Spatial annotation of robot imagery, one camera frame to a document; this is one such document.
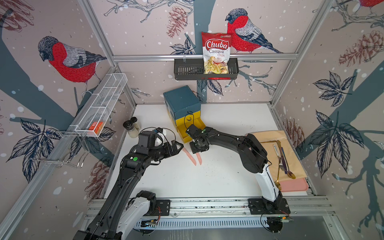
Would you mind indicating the pink tray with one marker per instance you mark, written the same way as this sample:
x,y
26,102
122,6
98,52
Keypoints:
x,y
297,185

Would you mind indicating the metal hook rack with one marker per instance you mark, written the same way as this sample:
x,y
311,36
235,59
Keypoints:
x,y
63,148

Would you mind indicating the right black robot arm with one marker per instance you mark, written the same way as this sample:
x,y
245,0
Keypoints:
x,y
252,154

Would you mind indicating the gold spoon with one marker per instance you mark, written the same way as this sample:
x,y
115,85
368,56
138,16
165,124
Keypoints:
x,y
284,163

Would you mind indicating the black cap shaker bottle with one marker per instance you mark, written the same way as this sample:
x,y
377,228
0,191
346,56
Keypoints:
x,y
132,131

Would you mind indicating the teal yellow drawer cabinet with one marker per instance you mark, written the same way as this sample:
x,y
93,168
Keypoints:
x,y
184,109

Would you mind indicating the pink fruit knife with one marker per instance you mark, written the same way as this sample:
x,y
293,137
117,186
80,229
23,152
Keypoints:
x,y
199,158
190,156

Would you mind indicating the red Chuba chips bag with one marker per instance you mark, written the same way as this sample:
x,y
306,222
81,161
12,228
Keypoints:
x,y
216,52

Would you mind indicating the orange item in shelf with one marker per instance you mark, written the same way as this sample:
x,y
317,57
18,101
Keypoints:
x,y
96,126

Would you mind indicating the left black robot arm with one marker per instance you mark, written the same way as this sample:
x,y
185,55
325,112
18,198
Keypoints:
x,y
115,221

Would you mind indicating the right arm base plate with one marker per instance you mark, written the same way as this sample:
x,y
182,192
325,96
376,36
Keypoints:
x,y
260,206

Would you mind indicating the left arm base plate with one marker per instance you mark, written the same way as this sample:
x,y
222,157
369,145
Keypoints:
x,y
159,208

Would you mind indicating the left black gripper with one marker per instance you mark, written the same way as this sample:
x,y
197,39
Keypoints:
x,y
168,149

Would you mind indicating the black wall basket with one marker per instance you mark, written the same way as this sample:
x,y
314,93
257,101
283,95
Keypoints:
x,y
193,69

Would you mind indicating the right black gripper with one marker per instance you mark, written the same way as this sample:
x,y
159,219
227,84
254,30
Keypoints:
x,y
194,151

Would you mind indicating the silver cutlery knife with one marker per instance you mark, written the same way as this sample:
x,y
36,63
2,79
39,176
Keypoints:
x,y
279,157

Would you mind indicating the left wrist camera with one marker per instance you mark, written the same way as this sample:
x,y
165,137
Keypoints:
x,y
150,139

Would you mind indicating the clear wire wall shelf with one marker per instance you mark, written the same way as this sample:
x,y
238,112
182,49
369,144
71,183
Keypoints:
x,y
102,105

